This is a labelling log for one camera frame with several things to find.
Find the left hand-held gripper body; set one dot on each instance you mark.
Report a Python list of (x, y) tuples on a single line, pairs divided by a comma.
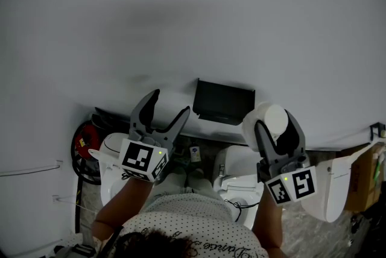
[(138, 157)]

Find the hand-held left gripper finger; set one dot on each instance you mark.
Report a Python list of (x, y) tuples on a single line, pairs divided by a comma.
[(175, 130), (135, 121)]

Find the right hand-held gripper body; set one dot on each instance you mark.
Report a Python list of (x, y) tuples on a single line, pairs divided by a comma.
[(303, 184)]

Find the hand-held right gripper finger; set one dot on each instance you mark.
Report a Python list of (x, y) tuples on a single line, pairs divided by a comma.
[(265, 151), (297, 139)]

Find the person's left forearm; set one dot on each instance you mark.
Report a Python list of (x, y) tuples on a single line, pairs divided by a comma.
[(120, 205)]

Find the person's right forearm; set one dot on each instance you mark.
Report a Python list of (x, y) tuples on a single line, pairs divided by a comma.
[(267, 226)]

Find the black bag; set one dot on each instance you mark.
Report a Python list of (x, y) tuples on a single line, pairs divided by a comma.
[(111, 121)]

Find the white bottle with purple label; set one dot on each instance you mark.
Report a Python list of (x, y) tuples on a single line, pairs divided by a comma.
[(195, 153)]

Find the light grey trousers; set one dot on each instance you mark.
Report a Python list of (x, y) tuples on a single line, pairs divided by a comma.
[(173, 181)]

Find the black rectangular tray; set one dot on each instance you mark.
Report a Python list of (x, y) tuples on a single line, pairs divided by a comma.
[(223, 100)]

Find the cardboard box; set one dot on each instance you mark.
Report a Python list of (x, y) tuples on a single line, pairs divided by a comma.
[(362, 184)]

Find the white dotted shirt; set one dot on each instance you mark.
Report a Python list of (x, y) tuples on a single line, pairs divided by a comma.
[(196, 217)]

